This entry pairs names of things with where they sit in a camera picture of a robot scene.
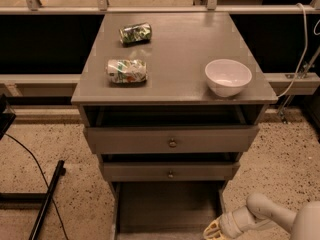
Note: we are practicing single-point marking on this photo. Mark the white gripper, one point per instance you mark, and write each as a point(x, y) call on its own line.
point(227, 224)

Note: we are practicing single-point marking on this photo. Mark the grey bottom drawer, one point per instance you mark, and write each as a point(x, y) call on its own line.
point(165, 210)

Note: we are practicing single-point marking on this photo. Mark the grey drawer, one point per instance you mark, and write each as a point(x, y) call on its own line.
point(168, 171)
point(156, 140)
point(165, 210)

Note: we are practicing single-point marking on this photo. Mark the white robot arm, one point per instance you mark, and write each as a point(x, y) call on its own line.
point(261, 213)

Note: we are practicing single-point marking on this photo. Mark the grey middle drawer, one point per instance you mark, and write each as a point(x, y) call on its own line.
point(168, 171)

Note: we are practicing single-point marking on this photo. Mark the grey top drawer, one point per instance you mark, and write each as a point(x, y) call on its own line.
point(156, 140)

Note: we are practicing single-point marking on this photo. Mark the grey drawer cabinet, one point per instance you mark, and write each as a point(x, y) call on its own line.
point(175, 93)

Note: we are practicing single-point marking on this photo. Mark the white bowl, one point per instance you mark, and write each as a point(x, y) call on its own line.
point(226, 77)

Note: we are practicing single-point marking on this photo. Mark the black stand base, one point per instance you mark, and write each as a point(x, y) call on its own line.
point(38, 201)

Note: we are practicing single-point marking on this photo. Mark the white green crushed can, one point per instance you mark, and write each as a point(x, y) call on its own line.
point(123, 71)

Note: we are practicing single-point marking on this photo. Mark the dark green crushed can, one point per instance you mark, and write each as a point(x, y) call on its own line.
point(135, 33)

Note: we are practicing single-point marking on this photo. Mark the black device at left edge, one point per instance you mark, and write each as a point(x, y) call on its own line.
point(7, 115)

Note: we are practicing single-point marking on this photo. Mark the metal railing frame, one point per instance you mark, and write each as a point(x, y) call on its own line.
point(100, 2)

